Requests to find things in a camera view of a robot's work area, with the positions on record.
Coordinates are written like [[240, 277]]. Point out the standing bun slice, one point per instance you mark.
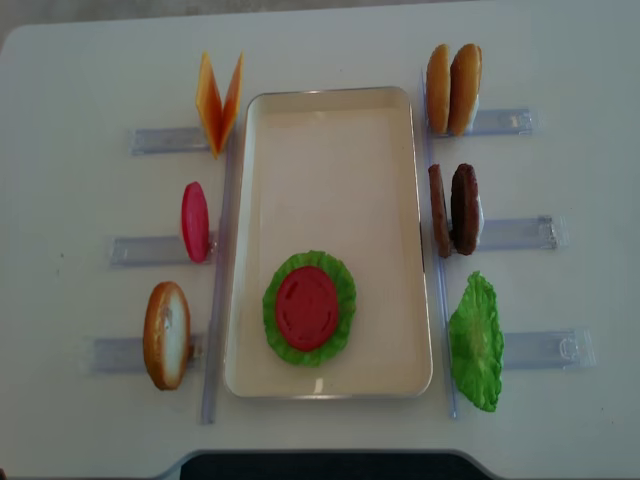
[[466, 74], [438, 87]]

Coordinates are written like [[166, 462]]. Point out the black base at table edge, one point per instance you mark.
[[330, 466]]

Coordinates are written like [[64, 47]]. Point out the brown meat patty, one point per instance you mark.
[[465, 206], [439, 213]]

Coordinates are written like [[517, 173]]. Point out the left cheese slice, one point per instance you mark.
[[208, 104]]

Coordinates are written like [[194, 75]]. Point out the long clear rail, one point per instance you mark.
[[208, 404], [439, 272]]

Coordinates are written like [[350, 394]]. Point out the clear tomato holder rail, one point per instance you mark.
[[150, 251]]

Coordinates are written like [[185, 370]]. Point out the right cheese slice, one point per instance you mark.
[[231, 105]]

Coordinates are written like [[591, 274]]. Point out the tomato slice on tray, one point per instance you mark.
[[307, 309]]

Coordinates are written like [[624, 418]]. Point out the left standing bun slice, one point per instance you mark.
[[438, 87]]

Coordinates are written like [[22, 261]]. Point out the standing green lettuce leaf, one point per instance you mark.
[[477, 344]]

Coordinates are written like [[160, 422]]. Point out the clear patty holder rail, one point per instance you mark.
[[542, 232]]

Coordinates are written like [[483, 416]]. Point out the clear bread holder rail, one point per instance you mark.
[[111, 356]]

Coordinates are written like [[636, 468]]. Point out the lettuce leaf on tray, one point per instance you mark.
[[347, 298]]

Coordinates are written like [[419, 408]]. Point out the long clear left rail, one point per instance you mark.
[[208, 404]]

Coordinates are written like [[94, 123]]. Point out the right standing bun slice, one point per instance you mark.
[[466, 74]]

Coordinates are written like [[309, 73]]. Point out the clear lettuce holder rail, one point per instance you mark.
[[563, 349]]

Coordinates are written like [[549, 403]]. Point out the cheese slice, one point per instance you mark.
[[231, 105], [208, 104]]

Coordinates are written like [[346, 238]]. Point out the standing red tomato slice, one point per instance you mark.
[[195, 222]]

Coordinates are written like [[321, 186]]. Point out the clear cheese holder rail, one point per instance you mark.
[[167, 140]]

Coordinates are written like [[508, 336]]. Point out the standing bread slice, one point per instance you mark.
[[166, 336]]

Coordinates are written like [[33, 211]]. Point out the long clear right rail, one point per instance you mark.
[[439, 272]]

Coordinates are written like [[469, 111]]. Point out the cream rectangular tray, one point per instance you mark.
[[332, 171]]

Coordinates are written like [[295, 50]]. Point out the clear bun holder rail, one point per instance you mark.
[[510, 121]]

